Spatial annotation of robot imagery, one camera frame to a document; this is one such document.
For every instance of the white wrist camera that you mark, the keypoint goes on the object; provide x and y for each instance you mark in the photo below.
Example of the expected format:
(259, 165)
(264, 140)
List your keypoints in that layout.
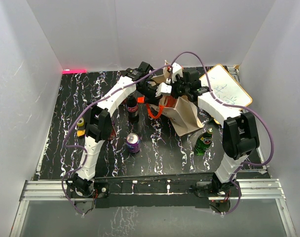
(176, 70)
(164, 88)

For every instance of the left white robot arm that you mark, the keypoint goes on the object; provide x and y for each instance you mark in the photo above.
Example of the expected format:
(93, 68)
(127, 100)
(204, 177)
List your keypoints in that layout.
(99, 127)

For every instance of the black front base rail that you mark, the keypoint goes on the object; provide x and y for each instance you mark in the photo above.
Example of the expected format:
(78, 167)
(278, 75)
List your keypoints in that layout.
(193, 189)

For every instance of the pink marker strip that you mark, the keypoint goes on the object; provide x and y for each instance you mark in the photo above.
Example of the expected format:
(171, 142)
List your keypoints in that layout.
(68, 71)

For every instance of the yellow bow-shaped sponge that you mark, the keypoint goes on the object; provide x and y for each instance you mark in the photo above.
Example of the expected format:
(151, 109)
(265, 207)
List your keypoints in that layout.
(80, 133)

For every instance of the green glass bottle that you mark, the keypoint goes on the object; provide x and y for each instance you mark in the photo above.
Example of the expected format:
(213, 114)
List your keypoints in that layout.
(204, 141)

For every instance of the yellow tape roll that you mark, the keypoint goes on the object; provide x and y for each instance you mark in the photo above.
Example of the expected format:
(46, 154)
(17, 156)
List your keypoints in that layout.
(80, 122)

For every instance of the beige canvas bag orange handles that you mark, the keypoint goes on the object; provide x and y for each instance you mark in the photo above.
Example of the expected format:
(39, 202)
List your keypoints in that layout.
(182, 112)

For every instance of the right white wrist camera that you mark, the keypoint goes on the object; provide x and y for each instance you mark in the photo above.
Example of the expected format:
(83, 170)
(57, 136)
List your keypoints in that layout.
(176, 70)

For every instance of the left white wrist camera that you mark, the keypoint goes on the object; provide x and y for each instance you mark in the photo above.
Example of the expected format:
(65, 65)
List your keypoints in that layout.
(164, 88)

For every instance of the white board wooden frame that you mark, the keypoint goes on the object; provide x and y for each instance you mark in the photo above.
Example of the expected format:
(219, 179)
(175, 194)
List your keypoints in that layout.
(227, 90)

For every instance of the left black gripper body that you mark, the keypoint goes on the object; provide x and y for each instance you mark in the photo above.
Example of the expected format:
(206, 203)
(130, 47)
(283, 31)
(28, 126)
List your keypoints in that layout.
(149, 93)

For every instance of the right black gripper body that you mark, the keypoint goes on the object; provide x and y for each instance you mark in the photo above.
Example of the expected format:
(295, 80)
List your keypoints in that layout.
(179, 89)

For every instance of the glass cola bottle red cap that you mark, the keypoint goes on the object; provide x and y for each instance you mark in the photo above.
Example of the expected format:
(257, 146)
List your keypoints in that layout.
(132, 108)

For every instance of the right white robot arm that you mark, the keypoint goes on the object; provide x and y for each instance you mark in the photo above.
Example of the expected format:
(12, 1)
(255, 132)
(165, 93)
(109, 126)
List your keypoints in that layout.
(240, 134)

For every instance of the red cola can left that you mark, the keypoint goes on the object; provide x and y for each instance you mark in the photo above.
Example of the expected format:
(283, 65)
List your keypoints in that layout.
(112, 134)

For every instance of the purple soda can front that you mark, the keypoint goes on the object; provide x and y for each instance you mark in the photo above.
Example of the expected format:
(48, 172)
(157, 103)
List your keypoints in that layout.
(133, 143)

